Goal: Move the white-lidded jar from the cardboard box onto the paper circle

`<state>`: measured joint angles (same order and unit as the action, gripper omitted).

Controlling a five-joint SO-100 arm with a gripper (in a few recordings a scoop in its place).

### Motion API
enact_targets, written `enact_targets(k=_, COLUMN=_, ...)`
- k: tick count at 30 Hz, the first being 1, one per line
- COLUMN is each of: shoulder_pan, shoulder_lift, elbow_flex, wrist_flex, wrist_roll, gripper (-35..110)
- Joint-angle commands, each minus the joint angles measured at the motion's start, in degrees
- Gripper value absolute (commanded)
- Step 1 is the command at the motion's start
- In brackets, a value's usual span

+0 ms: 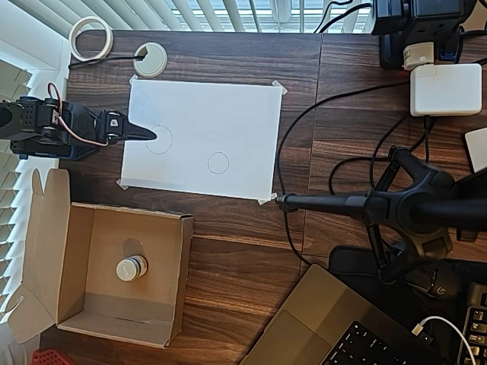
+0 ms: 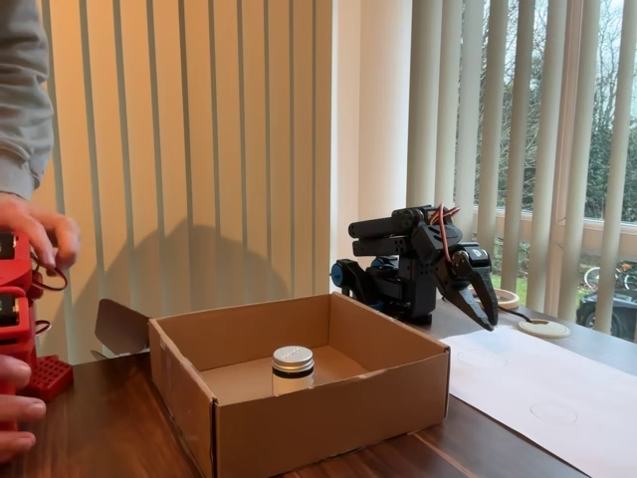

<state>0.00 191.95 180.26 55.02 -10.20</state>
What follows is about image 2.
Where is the dark vehicle outside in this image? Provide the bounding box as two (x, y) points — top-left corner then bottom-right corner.
(575, 291), (637, 343)

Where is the cream vertical window blind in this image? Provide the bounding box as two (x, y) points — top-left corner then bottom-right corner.
(0, 0), (333, 364)
(406, 0), (637, 336)

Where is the person's left hand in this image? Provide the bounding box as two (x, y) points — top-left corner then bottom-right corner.
(0, 192), (83, 271)

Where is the person's right hand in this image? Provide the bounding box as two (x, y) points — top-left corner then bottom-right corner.
(0, 350), (49, 452)

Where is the parked bicycle outside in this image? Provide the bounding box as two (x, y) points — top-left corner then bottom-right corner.
(580, 262), (637, 295)

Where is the white paper sheet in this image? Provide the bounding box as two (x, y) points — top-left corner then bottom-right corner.
(440, 326), (637, 478)

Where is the masking tape roll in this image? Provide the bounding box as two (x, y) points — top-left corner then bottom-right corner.
(490, 287), (522, 308)

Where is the black cable through grommet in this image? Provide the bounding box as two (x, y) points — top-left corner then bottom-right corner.
(497, 303), (536, 326)

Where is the grey sleeved forearm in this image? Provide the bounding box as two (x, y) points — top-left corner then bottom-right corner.
(0, 0), (56, 196)

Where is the white round desk grommet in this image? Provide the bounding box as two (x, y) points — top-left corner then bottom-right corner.
(518, 319), (572, 341)

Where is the red leader robot arm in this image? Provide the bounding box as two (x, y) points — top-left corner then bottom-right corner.
(0, 229), (75, 434)

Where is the red white servo wire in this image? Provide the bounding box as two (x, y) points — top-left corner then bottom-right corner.
(428, 202), (463, 266)

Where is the open cardboard box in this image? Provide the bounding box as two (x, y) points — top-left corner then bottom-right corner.
(91, 292), (452, 478)

